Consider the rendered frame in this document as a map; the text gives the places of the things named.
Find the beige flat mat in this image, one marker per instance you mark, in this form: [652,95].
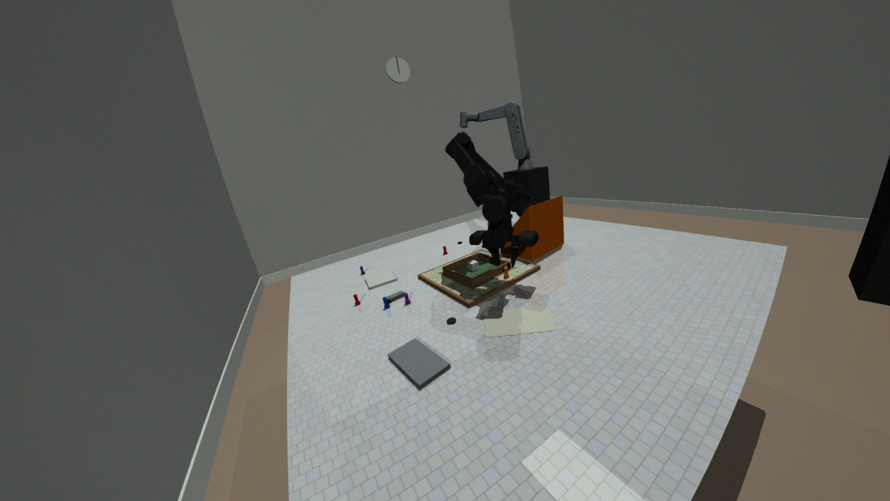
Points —
[517,321]

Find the white flat square panel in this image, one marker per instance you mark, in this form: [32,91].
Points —
[380,279]

